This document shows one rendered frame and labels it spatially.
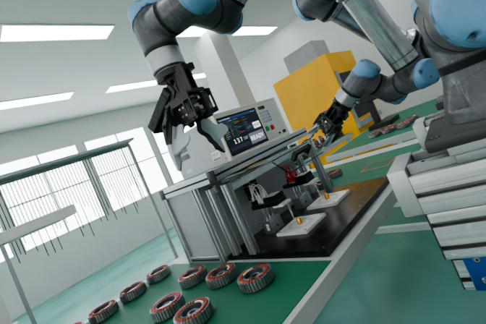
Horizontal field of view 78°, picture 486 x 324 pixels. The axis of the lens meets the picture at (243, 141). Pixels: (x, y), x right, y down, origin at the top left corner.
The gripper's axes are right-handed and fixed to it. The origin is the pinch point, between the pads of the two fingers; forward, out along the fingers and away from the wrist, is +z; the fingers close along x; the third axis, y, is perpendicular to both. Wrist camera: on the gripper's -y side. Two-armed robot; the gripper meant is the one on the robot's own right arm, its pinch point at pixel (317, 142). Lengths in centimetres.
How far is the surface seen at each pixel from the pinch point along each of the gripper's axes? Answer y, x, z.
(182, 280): 51, 0, 52
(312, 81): -336, -140, 118
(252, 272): 44, 17, 25
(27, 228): 86, -39, 41
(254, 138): 1.7, -23.5, 18.2
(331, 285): 40, 34, 7
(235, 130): 11.1, -29.0, 15.0
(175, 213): 32, -27, 59
